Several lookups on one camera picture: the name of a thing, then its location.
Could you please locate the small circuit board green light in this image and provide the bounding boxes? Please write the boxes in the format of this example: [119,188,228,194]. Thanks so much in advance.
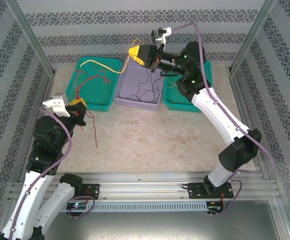
[66,202,88,210]

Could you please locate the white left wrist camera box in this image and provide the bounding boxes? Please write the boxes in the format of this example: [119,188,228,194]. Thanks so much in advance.
[42,93,72,118]

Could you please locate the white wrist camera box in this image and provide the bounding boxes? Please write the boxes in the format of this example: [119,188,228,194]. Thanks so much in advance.
[151,26,173,48]
[42,93,72,118]

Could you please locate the aluminium frame post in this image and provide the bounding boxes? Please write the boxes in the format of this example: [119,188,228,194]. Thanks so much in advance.
[229,0,278,73]
[6,0,55,76]

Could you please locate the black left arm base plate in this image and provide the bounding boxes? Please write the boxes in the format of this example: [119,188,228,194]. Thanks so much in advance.
[81,183,100,200]

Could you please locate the grey slotted cable duct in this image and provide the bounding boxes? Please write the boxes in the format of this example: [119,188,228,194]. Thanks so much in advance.
[59,201,208,213]

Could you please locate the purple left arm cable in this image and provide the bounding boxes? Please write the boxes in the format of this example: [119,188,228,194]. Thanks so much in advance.
[9,104,95,233]

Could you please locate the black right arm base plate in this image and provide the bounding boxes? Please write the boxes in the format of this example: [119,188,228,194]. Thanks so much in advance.
[188,182,233,200]

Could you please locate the red wire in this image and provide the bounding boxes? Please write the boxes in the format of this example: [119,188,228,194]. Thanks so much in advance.
[76,74,95,93]
[76,69,112,85]
[74,68,98,149]

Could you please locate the teal plastic basket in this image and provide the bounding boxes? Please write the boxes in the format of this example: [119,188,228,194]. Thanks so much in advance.
[162,59,213,113]
[66,57,122,113]

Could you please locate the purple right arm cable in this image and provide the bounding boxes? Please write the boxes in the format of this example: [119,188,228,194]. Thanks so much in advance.
[171,22,276,217]

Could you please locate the lilac plastic basket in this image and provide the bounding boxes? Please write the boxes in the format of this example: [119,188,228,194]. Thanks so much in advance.
[113,56,165,112]

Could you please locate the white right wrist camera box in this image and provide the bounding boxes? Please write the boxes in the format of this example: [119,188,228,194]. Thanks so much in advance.
[151,26,173,48]

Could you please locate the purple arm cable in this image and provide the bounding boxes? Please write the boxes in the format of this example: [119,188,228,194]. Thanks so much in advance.
[9,104,95,233]
[171,22,276,217]

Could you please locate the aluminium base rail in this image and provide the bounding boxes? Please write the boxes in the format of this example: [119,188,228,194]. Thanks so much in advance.
[8,171,282,202]

